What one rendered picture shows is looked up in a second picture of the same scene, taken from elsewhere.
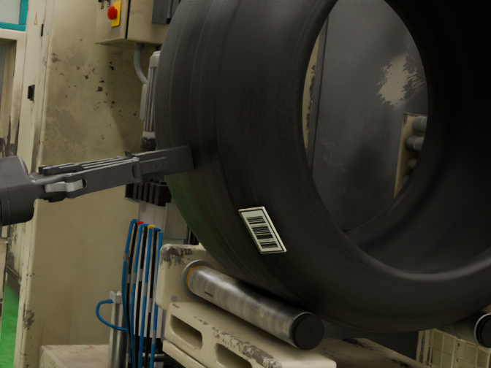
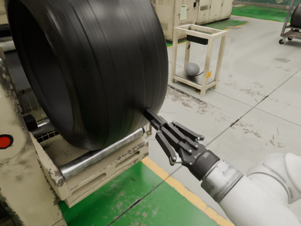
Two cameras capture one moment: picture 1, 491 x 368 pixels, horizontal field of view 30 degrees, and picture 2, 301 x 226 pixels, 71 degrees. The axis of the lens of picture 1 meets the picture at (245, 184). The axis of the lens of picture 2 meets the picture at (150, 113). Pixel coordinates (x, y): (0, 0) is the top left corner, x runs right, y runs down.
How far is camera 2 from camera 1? 1.41 m
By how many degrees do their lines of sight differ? 103
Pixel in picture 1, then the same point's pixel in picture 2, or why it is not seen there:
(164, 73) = (124, 92)
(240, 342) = (129, 152)
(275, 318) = (135, 135)
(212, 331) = (112, 165)
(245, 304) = (118, 145)
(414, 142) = not seen: outside the picture
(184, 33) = (134, 67)
